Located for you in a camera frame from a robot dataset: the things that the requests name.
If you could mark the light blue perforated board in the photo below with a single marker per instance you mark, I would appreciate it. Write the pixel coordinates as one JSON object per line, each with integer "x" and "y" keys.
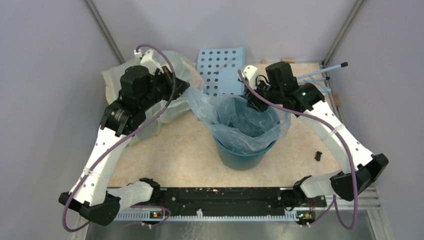
{"x": 219, "y": 70}

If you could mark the small black plastic part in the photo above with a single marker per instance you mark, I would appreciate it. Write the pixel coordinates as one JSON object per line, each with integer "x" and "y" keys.
{"x": 318, "y": 156}

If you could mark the light blue trash bag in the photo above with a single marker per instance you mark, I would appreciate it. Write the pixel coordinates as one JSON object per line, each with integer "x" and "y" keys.
{"x": 204, "y": 106}

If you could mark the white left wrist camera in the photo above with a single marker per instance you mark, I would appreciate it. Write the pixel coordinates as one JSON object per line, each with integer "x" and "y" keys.
{"x": 149, "y": 60}

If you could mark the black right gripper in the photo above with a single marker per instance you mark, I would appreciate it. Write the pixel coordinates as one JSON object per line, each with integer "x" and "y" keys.
{"x": 252, "y": 101}

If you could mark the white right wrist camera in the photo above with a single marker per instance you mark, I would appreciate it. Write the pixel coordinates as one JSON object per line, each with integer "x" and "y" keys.
{"x": 250, "y": 73}

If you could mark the light blue cable comb strip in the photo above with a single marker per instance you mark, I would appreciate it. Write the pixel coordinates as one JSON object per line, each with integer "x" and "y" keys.
{"x": 140, "y": 215}

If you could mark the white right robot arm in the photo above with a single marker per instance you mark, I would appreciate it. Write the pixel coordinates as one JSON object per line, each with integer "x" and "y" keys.
{"x": 279, "y": 88}

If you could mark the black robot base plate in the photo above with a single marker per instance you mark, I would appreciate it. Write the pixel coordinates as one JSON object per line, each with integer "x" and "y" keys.
{"x": 232, "y": 201}

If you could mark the light blue metal stool frame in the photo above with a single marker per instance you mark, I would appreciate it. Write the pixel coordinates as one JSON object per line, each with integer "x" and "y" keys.
{"x": 318, "y": 78}

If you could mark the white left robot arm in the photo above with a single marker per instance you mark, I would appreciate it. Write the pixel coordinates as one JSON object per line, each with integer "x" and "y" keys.
{"x": 141, "y": 88}

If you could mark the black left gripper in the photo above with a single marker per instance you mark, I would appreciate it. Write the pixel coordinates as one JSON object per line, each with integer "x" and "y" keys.
{"x": 167, "y": 77}

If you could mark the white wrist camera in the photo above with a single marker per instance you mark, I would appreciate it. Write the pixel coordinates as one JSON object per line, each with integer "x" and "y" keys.
{"x": 250, "y": 73}
{"x": 149, "y": 60}

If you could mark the teal plastic trash bin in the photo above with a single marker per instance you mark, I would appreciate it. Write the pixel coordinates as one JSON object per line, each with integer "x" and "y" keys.
{"x": 245, "y": 155}

